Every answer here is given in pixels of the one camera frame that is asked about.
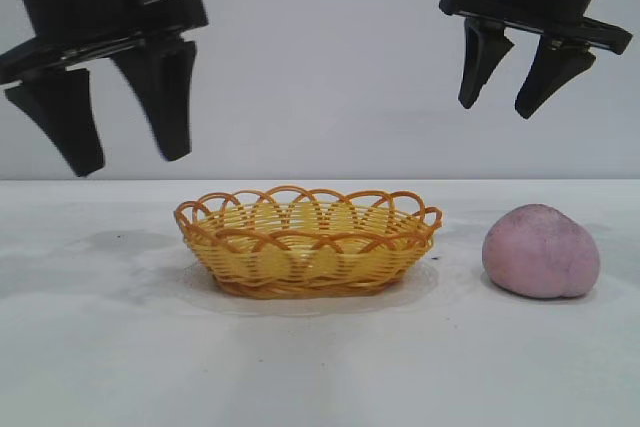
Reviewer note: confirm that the yellow woven plastic basket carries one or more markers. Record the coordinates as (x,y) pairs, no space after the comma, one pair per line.
(310,262)

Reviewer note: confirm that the pink peach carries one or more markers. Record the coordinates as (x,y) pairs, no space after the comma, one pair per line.
(540,252)

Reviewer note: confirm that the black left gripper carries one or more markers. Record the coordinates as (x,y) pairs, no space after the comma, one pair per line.
(85,2)

